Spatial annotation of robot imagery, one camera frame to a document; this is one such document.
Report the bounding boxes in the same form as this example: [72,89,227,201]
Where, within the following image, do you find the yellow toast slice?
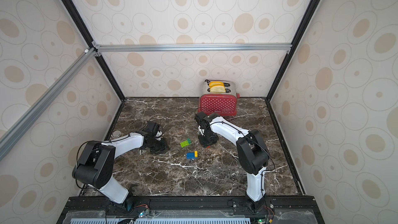
[208,82,224,88]
[209,85,226,93]

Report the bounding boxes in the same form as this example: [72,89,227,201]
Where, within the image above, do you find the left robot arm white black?
[72,131,167,204]

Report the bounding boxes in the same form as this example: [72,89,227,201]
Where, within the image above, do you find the yellow toast slice front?
[209,85,226,93]

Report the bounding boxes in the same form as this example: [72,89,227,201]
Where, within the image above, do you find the yellow toast slice back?
[208,82,224,88]

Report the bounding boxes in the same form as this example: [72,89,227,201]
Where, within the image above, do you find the lime green lego brick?
[180,140,191,148]

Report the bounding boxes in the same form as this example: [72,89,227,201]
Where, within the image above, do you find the horizontal aluminium frame bar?
[95,43,292,52]

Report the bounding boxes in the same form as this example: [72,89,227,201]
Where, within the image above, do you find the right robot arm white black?
[195,112,271,213]

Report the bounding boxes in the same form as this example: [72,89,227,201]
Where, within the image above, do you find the small jar with lid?
[112,130,122,139]

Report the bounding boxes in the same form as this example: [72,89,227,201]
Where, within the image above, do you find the left diagonal aluminium bar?
[1,47,96,159]

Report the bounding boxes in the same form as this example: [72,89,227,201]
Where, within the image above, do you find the blue lego brick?
[186,152,197,160]

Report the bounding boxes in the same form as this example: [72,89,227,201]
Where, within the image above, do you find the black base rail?
[57,196,324,224]

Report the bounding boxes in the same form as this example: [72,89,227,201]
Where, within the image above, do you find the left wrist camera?
[143,121,163,139]

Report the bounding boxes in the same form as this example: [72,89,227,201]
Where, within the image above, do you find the red polka dot toaster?
[198,79,240,116]

